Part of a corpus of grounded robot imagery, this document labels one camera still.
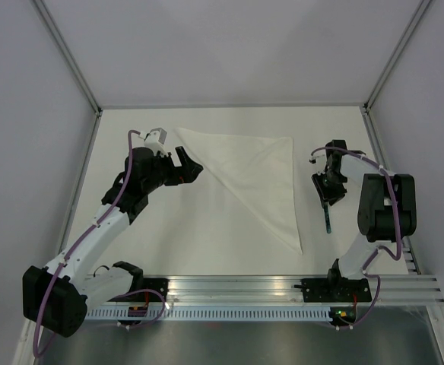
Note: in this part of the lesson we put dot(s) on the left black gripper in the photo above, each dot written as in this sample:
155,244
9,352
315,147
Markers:
186,173

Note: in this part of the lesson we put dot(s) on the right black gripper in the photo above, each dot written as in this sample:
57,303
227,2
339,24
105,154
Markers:
326,195

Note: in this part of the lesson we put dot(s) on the teal handled knife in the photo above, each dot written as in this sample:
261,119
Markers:
327,218

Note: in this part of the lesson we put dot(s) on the white cloth napkin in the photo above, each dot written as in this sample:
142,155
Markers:
258,171

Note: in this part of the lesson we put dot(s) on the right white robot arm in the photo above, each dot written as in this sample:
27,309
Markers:
386,213

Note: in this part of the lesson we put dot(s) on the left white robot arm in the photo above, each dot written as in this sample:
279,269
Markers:
120,207

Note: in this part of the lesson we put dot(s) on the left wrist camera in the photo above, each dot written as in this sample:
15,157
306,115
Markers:
154,140

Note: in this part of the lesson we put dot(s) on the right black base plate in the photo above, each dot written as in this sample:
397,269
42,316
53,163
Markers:
321,290

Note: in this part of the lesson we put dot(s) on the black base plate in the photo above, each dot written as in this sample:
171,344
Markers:
321,290
159,285

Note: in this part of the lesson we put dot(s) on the right aluminium frame post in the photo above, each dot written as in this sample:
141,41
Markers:
417,17

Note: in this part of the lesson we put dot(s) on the aluminium frame post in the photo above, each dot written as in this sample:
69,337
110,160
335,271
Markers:
55,33
417,17

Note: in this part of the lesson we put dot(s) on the left aluminium frame post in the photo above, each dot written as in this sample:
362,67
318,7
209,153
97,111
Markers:
55,33

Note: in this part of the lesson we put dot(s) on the aluminium front rail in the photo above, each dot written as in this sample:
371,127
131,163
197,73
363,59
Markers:
389,290

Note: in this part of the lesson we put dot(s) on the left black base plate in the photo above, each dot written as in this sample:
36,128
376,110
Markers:
159,285

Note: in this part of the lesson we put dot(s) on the white slotted cable duct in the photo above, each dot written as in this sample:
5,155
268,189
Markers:
213,313

